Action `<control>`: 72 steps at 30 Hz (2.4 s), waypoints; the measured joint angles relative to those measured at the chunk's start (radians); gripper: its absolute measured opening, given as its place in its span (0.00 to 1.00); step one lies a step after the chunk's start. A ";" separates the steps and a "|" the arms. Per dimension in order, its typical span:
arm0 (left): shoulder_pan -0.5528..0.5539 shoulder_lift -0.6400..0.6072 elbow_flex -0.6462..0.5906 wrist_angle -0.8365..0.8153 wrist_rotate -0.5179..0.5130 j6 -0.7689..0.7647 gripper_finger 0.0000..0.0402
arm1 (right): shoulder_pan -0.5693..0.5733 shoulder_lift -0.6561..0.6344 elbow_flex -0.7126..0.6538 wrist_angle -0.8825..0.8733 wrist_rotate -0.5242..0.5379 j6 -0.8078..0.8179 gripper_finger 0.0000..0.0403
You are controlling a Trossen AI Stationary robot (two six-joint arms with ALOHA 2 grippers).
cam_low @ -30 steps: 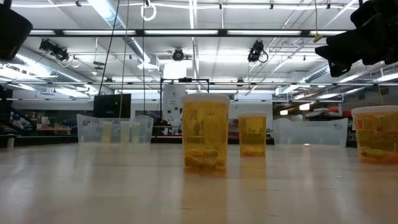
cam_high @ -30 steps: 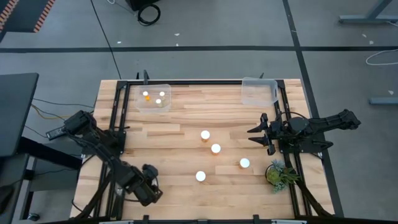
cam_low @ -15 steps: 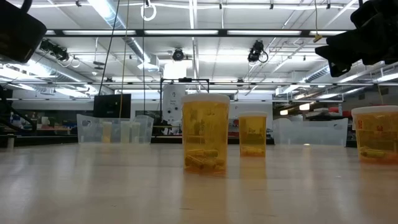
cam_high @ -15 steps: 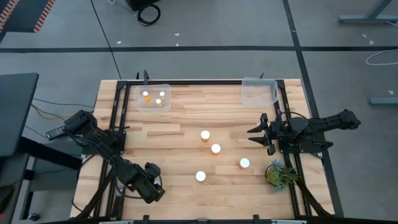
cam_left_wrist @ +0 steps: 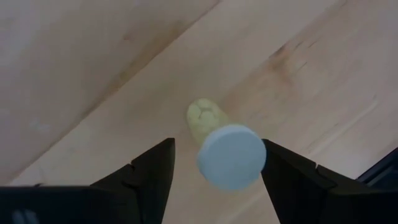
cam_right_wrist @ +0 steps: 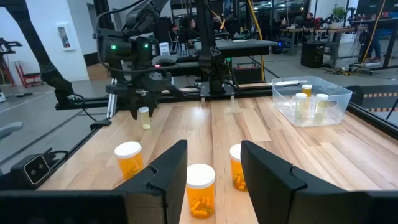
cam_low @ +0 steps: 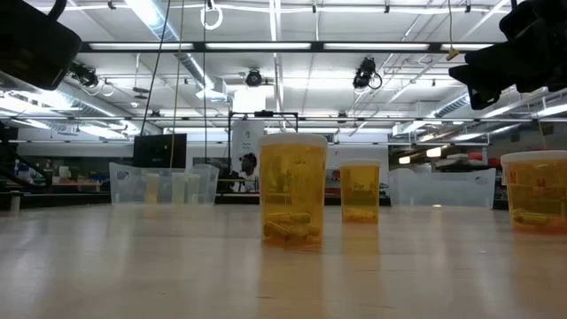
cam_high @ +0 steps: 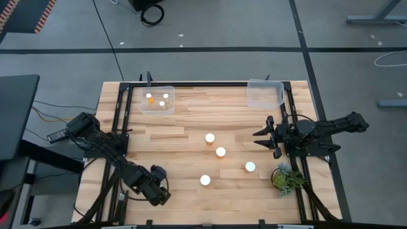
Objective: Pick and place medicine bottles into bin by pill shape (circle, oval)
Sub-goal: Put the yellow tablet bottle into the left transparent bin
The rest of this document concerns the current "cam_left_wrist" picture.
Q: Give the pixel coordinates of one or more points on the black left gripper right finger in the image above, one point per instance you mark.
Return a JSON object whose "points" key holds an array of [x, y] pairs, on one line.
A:
{"points": [[295, 186]]}

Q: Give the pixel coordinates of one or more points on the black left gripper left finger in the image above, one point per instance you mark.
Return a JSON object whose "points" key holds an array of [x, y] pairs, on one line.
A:
{"points": [[149, 180]]}

